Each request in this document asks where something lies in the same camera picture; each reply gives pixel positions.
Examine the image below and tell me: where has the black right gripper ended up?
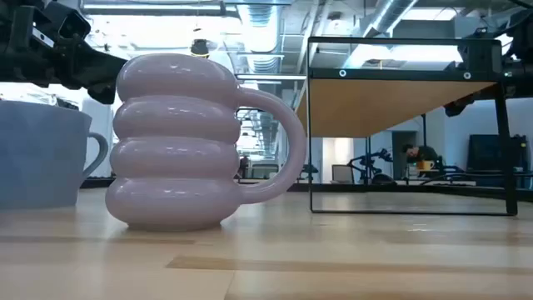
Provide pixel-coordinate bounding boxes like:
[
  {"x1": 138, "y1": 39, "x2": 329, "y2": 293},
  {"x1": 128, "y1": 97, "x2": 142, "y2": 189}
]
[{"x1": 442, "y1": 41, "x2": 503, "y2": 118}]

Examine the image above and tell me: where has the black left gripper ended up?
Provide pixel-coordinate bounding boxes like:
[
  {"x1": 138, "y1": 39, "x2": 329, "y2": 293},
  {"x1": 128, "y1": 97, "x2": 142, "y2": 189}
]
[{"x1": 0, "y1": 35, "x2": 128, "y2": 106}]

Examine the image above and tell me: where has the lilac ribbed bubble mug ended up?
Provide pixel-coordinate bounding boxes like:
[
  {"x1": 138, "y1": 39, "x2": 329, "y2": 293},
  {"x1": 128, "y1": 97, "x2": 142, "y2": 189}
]
[{"x1": 104, "y1": 52, "x2": 308, "y2": 233}]

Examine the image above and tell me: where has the periwinkle grey-blue mug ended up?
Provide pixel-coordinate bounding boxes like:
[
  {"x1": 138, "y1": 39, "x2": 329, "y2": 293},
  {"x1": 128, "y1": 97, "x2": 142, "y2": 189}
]
[{"x1": 0, "y1": 99, "x2": 110, "y2": 210}]

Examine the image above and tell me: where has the black background monitor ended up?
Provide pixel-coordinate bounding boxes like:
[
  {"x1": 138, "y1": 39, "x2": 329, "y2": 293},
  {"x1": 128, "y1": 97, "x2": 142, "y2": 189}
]
[{"x1": 466, "y1": 133, "x2": 529, "y2": 188}]

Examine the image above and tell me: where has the person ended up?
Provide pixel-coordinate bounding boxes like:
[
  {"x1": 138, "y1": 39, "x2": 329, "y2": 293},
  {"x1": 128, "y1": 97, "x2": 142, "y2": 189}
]
[{"x1": 401, "y1": 143, "x2": 441, "y2": 168}]

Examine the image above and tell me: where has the black ceiling device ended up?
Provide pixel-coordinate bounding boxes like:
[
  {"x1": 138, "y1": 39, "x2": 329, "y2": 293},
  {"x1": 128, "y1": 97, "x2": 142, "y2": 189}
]
[{"x1": 190, "y1": 38, "x2": 211, "y2": 59}]

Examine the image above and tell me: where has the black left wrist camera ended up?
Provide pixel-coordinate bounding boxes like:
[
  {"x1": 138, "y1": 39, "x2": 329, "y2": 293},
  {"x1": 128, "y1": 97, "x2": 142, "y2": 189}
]
[{"x1": 31, "y1": 2, "x2": 92, "y2": 48}]

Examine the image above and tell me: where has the wooden shelf with black frame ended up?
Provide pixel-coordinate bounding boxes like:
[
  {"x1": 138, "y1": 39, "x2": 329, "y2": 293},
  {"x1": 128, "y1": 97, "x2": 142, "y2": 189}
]
[{"x1": 286, "y1": 36, "x2": 520, "y2": 218}]

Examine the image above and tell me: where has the black aluminium table frame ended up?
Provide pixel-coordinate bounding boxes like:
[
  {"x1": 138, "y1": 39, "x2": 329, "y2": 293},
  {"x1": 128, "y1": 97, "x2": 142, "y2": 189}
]
[{"x1": 81, "y1": 177, "x2": 533, "y2": 200}]

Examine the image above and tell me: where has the silver ceiling duct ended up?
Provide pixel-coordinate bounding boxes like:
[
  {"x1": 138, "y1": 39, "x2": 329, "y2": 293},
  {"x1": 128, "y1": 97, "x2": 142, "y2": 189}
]
[{"x1": 353, "y1": 0, "x2": 420, "y2": 39}]

